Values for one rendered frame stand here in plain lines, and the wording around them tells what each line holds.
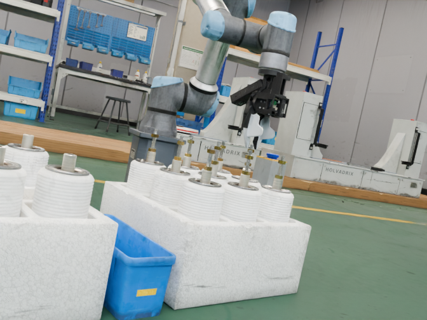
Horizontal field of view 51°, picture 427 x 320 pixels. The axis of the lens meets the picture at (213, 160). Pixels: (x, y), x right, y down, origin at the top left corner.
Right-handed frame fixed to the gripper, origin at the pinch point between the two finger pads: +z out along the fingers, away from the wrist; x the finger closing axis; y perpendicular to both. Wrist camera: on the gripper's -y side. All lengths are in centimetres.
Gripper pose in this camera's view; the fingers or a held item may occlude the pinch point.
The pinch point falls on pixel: (250, 143)
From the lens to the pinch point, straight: 123.8
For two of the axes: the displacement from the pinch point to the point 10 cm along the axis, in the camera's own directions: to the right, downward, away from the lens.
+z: -2.0, 9.8, 0.8
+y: 7.2, 2.0, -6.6
